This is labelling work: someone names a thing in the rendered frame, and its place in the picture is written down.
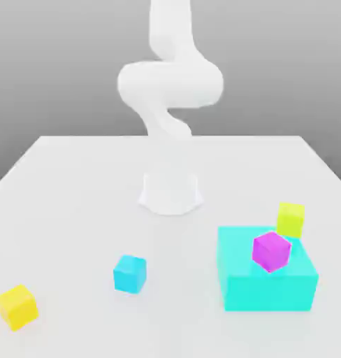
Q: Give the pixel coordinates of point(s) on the small light blue cube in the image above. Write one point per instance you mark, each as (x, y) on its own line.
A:
(130, 275)

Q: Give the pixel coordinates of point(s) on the large turquoise box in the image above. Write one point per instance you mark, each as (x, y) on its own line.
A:
(268, 291)

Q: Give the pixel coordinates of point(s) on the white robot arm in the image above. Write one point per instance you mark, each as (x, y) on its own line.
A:
(170, 84)

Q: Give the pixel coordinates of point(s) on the small lime cube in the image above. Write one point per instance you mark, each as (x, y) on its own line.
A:
(290, 221)

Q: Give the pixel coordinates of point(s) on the small magenta cube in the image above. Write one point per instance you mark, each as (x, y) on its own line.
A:
(271, 251)

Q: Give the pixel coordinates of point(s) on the small yellow cube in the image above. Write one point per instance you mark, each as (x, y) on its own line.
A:
(17, 307)

